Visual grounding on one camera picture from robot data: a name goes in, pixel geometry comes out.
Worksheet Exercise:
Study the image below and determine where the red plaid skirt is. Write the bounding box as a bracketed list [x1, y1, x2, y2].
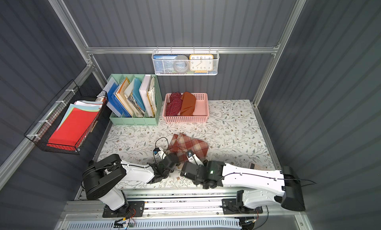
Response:
[167, 133, 209, 163]

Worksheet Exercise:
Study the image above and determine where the pink plastic basket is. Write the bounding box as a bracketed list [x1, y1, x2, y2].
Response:
[162, 93, 209, 123]

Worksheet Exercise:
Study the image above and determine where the red polka dot skirt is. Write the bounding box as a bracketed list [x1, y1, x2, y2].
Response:
[165, 92, 183, 116]

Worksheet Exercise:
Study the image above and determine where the rust brown skirt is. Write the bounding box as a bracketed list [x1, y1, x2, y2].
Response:
[180, 92, 196, 116]

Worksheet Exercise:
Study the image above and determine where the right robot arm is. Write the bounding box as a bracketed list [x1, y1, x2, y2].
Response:
[181, 161, 306, 213]

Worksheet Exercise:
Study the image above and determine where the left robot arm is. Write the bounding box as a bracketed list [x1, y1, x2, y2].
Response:
[82, 151, 180, 213]

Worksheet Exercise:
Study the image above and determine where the grey tape roll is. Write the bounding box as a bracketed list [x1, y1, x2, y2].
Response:
[173, 55, 189, 74]

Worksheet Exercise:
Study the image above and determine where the floral table mat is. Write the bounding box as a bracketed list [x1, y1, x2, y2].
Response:
[97, 100, 279, 170]

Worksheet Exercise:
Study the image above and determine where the green file organizer box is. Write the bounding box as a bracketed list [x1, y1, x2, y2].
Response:
[107, 74, 163, 126]

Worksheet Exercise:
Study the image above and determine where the white binder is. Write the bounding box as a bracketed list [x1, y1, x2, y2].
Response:
[139, 74, 153, 117]

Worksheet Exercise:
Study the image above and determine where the blue folder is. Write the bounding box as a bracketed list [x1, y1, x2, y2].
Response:
[104, 80, 131, 117]

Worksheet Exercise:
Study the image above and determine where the red paper stack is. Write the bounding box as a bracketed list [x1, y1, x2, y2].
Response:
[47, 108, 99, 150]

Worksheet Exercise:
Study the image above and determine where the blue box in basket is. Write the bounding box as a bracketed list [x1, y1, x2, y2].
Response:
[152, 54, 177, 75]

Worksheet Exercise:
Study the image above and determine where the yellow alarm clock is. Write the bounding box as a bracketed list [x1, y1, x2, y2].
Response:
[189, 54, 214, 73]

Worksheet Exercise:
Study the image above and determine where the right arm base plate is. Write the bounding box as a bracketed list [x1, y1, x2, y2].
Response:
[221, 198, 263, 215]

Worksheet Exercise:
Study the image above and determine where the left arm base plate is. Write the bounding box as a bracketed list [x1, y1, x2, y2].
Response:
[102, 201, 145, 218]

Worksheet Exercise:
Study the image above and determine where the white wire wall basket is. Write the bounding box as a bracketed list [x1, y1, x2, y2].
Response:
[151, 48, 220, 76]

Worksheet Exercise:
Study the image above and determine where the black wire wall basket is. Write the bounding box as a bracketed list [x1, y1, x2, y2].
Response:
[24, 80, 108, 155]

